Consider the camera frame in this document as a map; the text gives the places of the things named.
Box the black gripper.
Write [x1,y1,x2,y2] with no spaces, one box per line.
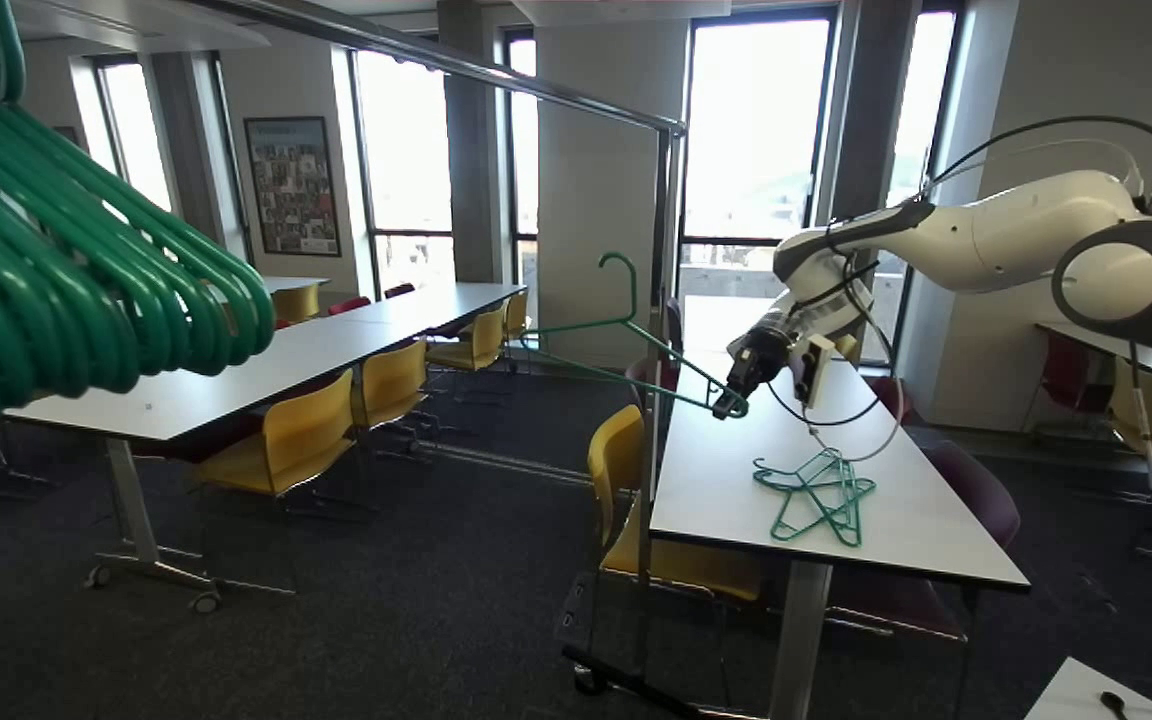
[712,319,820,419]

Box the green plastic hanger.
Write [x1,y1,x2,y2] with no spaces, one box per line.
[521,251,729,411]
[752,449,877,547]

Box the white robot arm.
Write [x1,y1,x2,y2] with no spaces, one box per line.
[717,168,1152,419]

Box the yellow chair near rack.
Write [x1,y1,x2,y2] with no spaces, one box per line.
[589,403,765,601]

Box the green plastic hanger on table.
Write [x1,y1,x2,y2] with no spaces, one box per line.
[752,449,877,547]

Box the metal clothing rack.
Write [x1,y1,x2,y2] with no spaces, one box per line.
[188,0,698,716]

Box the white table under robot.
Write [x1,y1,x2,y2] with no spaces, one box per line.
[648,298,1026,720]

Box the purple chair behind table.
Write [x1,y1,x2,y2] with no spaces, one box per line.
[922,438,1022,547]

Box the yellow chair far left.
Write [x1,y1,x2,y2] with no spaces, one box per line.
[426,305,508,370]

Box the yellow chair middle left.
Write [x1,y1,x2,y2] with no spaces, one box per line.
[358,345,426,432]

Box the yellow chair front left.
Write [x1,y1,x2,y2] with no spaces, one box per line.
[194,370,353,495]

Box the long white table left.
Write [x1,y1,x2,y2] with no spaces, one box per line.
[13,285,516,613]

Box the bunch of hung green hangers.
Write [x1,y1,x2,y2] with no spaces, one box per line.
[0,0,272,411]

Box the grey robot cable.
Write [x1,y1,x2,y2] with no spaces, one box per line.
[761,111,1152,468]

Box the framed wall picture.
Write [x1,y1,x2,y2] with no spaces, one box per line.
[243,114,338,254]

